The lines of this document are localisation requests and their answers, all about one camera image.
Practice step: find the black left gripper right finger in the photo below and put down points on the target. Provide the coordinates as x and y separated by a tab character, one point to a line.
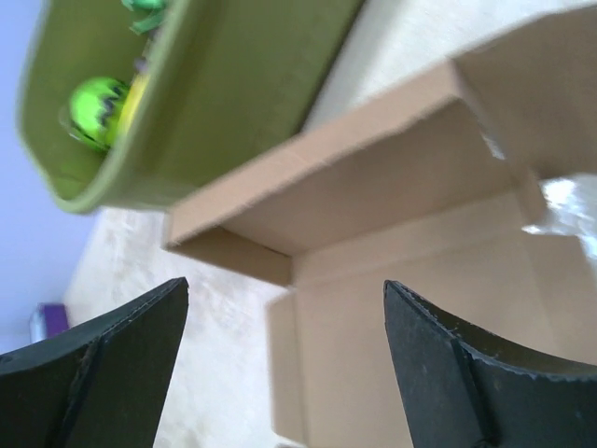
463	386

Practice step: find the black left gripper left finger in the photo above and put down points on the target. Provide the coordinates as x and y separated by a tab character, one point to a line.
102	383

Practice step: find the brown cardboard box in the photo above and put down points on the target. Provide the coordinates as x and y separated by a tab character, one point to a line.
434	184

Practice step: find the purple white rectangular box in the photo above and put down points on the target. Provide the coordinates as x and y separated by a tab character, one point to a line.
48	320

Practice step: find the small toy watermelon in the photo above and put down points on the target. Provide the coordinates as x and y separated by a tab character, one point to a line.
93	110

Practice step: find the yellow toy mango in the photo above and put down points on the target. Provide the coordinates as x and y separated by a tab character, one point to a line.
131	104

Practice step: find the green plastic basket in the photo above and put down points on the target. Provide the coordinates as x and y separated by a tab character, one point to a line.
228	80

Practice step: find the pink toy dragon fruit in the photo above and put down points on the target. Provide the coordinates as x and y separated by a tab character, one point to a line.
151	14

